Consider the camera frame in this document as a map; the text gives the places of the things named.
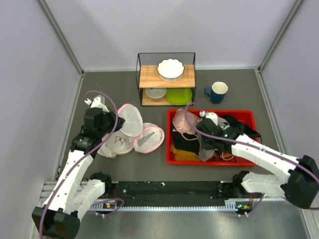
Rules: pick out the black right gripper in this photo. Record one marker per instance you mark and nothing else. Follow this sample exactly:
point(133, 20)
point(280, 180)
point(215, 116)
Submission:
point(206, 145)

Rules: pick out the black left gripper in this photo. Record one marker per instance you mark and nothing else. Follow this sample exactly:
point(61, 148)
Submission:
point(112, 116)

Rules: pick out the pink bra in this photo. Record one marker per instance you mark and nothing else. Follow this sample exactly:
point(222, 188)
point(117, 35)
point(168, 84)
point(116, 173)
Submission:
point(183, 123)

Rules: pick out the white mesh laundry bag pink zipper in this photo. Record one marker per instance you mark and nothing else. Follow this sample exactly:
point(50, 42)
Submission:
point(144, 137)

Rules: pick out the taupe grey bra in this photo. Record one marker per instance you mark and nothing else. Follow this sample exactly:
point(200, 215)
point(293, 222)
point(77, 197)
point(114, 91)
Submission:
point(207, 154)

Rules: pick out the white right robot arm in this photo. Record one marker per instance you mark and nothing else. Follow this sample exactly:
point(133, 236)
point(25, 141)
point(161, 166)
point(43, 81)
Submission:
point(296, 179)

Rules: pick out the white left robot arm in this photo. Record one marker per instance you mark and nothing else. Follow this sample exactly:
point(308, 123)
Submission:
point(60, 215)

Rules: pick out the cream mesh laundry bag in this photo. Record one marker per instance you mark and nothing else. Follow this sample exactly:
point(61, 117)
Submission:
point(117, 144)

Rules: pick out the black garment in bin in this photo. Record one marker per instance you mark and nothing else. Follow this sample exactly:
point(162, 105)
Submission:
point(186, 142)

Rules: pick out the red plastic bin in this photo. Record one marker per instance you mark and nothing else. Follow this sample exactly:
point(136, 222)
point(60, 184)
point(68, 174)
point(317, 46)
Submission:
point(243, 116)

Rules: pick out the blue mug white interior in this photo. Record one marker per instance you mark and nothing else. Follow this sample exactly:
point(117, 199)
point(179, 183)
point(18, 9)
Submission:
point(216, 92)

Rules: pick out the grey metal bowl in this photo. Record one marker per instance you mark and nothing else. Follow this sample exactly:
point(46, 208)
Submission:
point(156, 94)

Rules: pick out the green plate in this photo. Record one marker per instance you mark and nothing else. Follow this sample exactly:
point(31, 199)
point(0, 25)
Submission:
point(179, 96)

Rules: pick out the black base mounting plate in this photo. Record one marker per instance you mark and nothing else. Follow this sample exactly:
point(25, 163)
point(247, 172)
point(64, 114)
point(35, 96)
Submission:
point(177, 193)

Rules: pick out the white scalloped bowl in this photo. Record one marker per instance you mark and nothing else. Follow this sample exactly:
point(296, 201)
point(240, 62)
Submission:
point(170, 70)

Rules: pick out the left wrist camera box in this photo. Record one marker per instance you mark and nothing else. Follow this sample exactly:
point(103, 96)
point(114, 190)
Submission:
point(97, 102)

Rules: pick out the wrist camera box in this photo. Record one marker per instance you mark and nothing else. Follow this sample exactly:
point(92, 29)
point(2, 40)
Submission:
point(97, 102)
point(209, 115)

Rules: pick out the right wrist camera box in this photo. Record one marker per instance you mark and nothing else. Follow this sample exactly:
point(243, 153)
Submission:
point(209, 115)

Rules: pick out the black wire wooden shelf rack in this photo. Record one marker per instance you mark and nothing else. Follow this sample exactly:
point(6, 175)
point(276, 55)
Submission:
point(148, 78)

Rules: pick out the aluminium frame rail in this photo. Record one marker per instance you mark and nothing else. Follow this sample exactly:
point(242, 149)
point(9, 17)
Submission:
point(149, 206)

